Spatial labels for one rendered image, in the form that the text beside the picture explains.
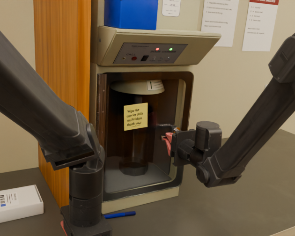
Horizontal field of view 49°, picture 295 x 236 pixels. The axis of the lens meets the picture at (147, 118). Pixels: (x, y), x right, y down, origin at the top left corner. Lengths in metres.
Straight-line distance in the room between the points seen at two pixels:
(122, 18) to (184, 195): 0.68
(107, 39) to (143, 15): 0.10
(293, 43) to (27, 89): 0.36
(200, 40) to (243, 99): 1.00
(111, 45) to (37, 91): 0.44
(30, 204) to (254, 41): 1.34
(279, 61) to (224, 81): 1.23
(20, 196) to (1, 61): 0.82
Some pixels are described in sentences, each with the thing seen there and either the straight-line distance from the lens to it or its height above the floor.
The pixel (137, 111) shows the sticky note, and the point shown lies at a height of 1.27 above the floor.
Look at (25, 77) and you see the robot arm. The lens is 0.37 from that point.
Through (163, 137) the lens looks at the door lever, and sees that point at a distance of 0.96.
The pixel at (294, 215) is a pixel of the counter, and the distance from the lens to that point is 1.25.
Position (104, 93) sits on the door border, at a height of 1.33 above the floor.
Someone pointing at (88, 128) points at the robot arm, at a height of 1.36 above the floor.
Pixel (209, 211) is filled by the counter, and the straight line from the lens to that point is 1.14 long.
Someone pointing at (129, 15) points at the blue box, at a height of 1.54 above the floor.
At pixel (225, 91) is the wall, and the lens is 1.77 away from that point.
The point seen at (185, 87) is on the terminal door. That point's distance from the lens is 1.02.
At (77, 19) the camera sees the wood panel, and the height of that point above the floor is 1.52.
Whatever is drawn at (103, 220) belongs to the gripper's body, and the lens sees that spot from 0.62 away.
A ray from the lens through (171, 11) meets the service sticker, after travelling 0.98.
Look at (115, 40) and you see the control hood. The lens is 0.79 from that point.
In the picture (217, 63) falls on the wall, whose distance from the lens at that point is 1.69.
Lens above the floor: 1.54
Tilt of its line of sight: 17 degrees down
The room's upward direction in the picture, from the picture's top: 4 degrees clockwise
